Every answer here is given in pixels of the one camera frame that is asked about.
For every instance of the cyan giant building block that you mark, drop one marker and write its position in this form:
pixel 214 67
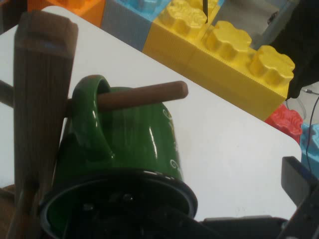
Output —
pixel 311 149

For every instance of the small red building block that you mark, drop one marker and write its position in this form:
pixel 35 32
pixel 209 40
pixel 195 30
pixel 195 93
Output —
pixel 284 122

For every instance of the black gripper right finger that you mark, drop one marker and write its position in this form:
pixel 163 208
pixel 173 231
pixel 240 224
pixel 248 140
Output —
pixel 307 199

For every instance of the green mug with white print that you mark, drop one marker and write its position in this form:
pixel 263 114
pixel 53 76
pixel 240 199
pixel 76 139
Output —
pixel 129 139

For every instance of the grey giant building block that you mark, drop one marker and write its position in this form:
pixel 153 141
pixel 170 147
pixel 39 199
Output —
pixel 124 27

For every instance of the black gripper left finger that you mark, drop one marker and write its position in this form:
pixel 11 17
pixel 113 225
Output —
pixel 139 219

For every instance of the orange giant building block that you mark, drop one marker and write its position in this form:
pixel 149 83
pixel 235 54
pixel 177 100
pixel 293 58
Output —
pixel 82 10

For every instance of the brown wooden mug tree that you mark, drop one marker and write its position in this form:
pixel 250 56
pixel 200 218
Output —
pixel 40 99

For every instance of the bulky black object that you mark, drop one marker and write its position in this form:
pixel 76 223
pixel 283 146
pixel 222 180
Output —
pixel 304 37

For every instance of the yellow giant building block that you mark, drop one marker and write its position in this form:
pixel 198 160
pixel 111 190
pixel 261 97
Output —
pixel 224 74

